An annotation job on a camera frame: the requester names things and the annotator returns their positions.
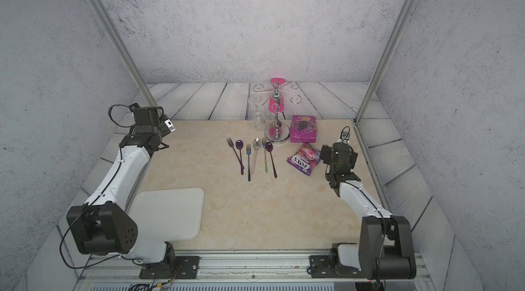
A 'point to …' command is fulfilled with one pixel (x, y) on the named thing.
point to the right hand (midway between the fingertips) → (339, 146)
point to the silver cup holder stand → (277, 132)
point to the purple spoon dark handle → (239, 145)
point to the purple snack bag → (303, 129)
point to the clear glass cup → (259, 118)
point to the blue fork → (249, 152)
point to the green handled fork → (264, 151)
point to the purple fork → (231, 144)
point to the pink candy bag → (305, 160)
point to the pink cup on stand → (277, 106)
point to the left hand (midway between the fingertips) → (161, 125)
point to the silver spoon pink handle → (256, 145)
